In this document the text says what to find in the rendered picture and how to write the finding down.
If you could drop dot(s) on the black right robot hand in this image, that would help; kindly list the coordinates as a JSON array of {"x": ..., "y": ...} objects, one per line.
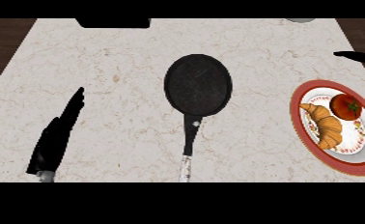
[{"x": 352, "y": 55}]

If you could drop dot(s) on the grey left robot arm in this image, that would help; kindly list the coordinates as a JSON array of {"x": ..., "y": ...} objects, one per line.
[{"x": 46, "y": 176}]

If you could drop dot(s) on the red tomato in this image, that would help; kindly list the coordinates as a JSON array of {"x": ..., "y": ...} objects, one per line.
[{"x": 345, "y": 106}]

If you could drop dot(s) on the red-rimmed white plate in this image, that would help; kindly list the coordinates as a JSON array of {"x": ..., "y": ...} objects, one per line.
[{"x": 311, "y": 128}]

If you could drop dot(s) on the black frying pan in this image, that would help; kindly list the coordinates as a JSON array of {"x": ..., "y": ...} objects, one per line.
[{"x": 197, "y": 86}]

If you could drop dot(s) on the pale grey round object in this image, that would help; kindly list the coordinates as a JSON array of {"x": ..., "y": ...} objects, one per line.
[{"x": 301, "y": 20}]

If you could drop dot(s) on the golden croissant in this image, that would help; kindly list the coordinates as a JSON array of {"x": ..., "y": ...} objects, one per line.
[{"x": 327, "y": 125}]

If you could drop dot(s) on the black appliance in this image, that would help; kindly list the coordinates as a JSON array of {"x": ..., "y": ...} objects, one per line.
[{"x": 114, "y": 22}]

